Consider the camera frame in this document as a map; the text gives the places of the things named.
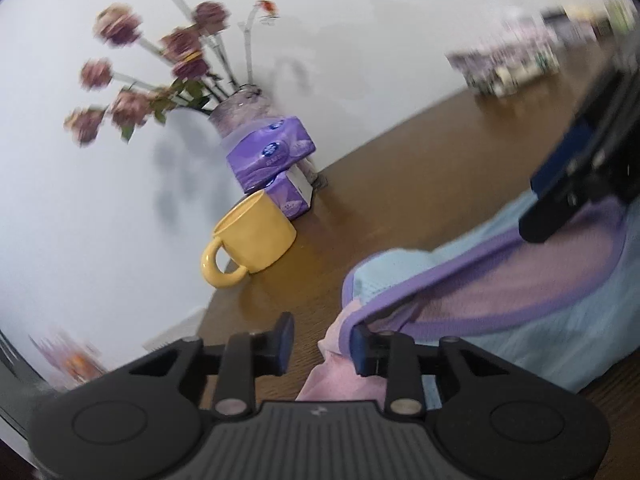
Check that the dried rose bouquet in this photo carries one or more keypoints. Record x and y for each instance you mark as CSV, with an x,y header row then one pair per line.
x,y
180,50

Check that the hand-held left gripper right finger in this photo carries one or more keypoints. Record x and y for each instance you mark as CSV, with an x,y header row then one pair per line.
x,y
357,350

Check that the yellow mug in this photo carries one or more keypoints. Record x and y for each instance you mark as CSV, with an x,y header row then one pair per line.
x,y
255,232

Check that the lilac floral folded garment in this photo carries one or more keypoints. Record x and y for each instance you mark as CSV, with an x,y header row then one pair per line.
x,y
480,62

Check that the purple tissue pack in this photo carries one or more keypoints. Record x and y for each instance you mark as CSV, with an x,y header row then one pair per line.
x,y
295,195
270,152

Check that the pink blue purple-trimmed vest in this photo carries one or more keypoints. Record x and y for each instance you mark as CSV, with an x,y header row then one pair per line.
x,y
500,320

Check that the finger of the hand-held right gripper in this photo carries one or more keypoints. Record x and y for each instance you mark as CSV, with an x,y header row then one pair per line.
x,y
550,215
570,155

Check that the cream flower-print folded garment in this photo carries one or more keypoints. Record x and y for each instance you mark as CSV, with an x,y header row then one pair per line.
x,y
520,77

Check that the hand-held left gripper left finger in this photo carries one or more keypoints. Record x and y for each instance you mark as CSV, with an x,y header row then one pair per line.
x,y
285,342

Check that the household clutter pile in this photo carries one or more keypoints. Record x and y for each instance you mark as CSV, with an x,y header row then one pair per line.
x,y
70,362

